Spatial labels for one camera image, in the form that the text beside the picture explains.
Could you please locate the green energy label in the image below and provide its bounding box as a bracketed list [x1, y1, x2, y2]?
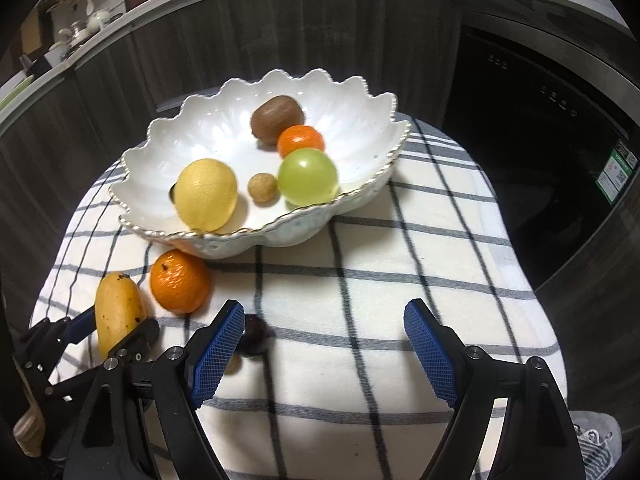
[595, 139, 640, 206]

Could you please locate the green plastic basin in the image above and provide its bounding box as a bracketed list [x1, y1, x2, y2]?
[0, 77, 31, 111]

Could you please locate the white black checked cloth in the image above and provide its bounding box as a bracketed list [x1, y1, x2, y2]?
[27, 112, 568, 480]

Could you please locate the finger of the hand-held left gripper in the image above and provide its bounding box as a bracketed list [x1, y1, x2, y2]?
[105, 317, 161, 361]
[12, 306, 98, 376]

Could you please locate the brown kiwi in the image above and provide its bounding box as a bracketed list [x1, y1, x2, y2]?
[250, 96, 303, 147]

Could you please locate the yellow lemon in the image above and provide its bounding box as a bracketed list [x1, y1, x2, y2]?
[173, 158, 239, 233]

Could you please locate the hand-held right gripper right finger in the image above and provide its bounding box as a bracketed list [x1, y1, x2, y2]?
[404, 299, 586, 480]

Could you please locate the orange tangerine with stem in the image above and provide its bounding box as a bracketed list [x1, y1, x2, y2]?
[150, 249, 212, 315]

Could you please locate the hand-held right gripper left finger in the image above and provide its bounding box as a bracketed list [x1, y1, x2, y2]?
[65, 300, 246, 480]

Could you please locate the black knife block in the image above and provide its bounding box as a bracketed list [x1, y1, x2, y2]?
[20, 52, 57, 77]

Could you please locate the person's left hand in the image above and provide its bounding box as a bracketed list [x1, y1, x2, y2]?
[14, 392, 47, 457]

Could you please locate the white scalloped ceramic bowl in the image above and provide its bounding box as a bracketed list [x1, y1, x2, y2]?
[108, 68, 412, 261]

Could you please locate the yellow mango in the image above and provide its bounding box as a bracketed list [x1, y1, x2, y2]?
[94, 271, 149, 361]

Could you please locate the grey slipper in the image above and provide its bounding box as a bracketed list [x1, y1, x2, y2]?
[570, 410, 623, 480]

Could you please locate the dark wood base cabinet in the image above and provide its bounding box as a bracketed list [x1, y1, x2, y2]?
[0, 0, 640, 421]

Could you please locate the black built-in dishwasher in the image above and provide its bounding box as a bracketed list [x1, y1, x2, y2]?
[442, 22, 640, 291]

